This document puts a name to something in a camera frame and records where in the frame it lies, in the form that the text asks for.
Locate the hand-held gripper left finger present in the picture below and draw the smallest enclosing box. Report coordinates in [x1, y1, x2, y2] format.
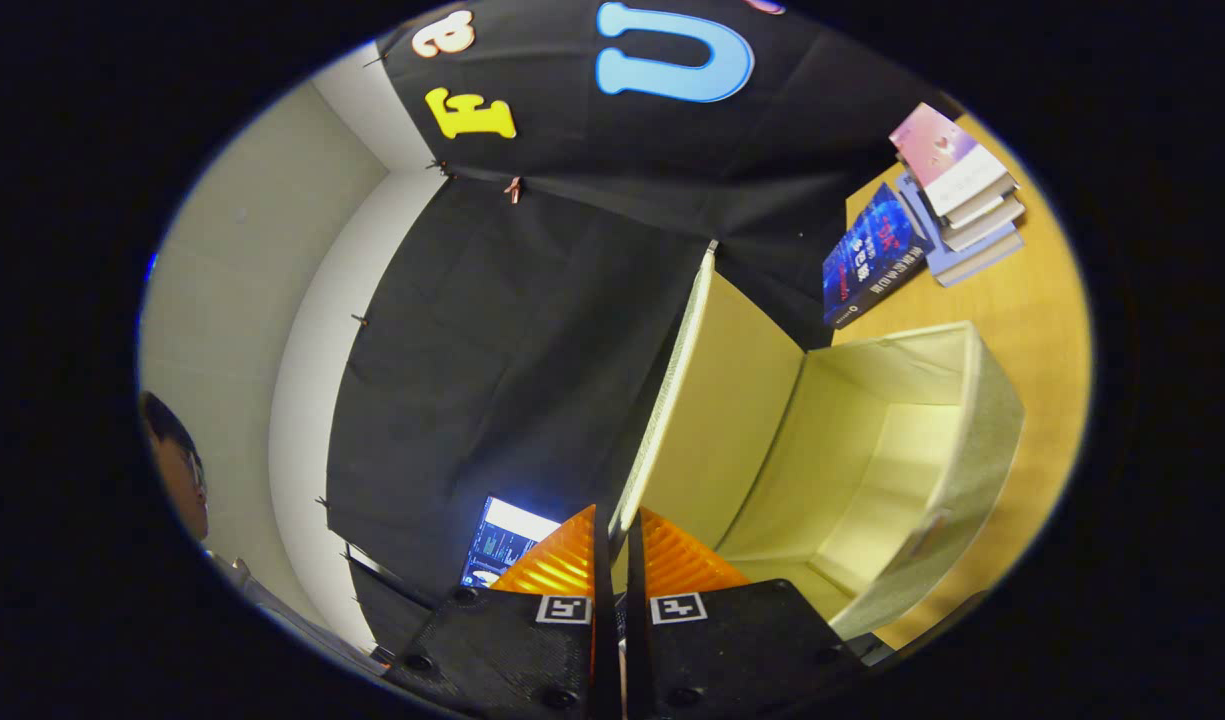
[384, 505, 621, 720]

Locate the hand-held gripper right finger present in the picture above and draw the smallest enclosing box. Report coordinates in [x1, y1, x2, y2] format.
[624, 507, 868, 720]

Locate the beige fabric storage box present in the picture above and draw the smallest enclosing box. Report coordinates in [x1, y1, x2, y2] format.
[612, 245, 1026, 641]

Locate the laptop screen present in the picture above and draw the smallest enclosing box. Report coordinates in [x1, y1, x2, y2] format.
[460, 495, 563, 589]

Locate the black backdrop cloth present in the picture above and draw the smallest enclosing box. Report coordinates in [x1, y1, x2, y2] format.
[324, 0, 965, 646]

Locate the dark blue book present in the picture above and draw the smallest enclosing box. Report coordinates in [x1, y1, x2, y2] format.
[822, 183, 935, 331]

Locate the pale blue book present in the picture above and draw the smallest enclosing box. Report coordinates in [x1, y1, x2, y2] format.
[897, 170, 1025, 289]

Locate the grey paperback book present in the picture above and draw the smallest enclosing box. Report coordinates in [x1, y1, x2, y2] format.
[937, 195, 1026, 253]

